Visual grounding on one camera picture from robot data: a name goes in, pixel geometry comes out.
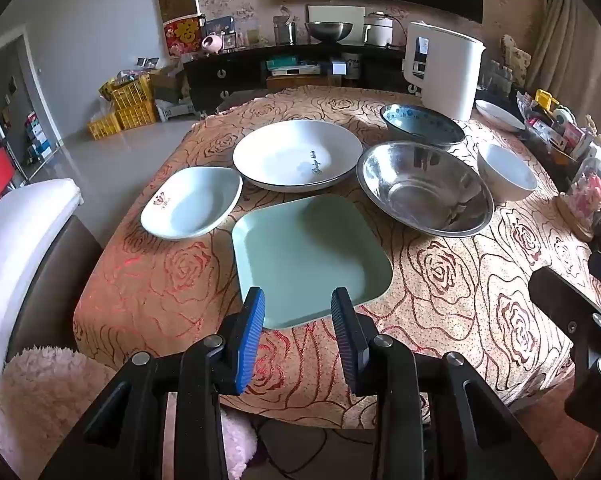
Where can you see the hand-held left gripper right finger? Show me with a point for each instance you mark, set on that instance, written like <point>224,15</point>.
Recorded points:
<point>345,340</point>

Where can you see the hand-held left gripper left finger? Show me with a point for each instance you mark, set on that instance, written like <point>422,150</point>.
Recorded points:
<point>250,340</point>

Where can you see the green square plate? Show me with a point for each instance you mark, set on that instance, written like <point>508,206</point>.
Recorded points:
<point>305,255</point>

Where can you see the white oval dish red logo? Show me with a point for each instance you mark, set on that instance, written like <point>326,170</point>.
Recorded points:
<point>190,205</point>

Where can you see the large stainless steel bowl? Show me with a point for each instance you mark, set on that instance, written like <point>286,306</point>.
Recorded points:
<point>420,190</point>

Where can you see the large white round plate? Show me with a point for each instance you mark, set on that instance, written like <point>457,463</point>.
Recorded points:
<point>290,155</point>

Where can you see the blue patterned ceramic bowl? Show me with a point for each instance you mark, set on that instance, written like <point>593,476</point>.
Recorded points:
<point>420,120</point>

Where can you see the glass dome with pink flowers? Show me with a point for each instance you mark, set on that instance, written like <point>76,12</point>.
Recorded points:
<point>587,195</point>

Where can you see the rose patterned tablecloth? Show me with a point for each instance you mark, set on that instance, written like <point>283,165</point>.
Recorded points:
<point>455,280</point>

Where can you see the small white bowl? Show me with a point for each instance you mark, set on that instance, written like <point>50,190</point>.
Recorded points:
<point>505,175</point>

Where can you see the yellow toy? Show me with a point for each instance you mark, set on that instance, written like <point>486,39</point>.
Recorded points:
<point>543,99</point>

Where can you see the small white plate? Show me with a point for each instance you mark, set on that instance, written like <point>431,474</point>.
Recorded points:
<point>497,115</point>

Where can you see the pink fluffy cushion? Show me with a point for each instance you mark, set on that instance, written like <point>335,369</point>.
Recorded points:
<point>45,395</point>

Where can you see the beige curtain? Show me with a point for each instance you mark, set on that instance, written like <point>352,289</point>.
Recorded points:
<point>580,45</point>

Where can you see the white plastic basket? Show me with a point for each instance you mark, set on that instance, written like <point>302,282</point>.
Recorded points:
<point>175,112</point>

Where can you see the white and brown chair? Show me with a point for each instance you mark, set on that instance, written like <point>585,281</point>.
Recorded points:
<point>25,240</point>

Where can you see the yellow plastic crate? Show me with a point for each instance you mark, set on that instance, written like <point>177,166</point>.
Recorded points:
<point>136,116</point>
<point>105,126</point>
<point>133,94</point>

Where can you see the brown wooden box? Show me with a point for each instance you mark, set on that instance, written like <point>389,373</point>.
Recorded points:
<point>300,82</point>

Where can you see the black tv cabinet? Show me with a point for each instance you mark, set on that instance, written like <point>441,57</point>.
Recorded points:
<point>240,72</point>

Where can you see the cardboard box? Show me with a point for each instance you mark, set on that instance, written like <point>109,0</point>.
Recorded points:
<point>168,85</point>

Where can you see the silver media player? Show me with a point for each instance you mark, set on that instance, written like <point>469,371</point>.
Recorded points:
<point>295,69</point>

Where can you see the white paper bucket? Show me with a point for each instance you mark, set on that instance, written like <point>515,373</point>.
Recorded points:
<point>352,65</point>

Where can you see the stack of boxes on shelf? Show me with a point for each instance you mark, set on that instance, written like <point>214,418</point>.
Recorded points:
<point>38,135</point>

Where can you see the steel bowl on cabinet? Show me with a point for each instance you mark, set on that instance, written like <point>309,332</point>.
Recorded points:
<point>329,31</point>

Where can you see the white rice cooker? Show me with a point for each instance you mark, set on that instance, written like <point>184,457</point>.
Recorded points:
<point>379,30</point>

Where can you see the red festive poster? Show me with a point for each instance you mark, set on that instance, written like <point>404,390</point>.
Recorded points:
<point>183,35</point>

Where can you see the steel canister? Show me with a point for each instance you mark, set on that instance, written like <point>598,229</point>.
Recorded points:
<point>284,27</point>

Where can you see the white board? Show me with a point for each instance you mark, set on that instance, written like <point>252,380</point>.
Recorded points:
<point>335,14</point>

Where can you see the photo frame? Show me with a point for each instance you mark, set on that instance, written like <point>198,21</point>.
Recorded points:
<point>219,25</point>

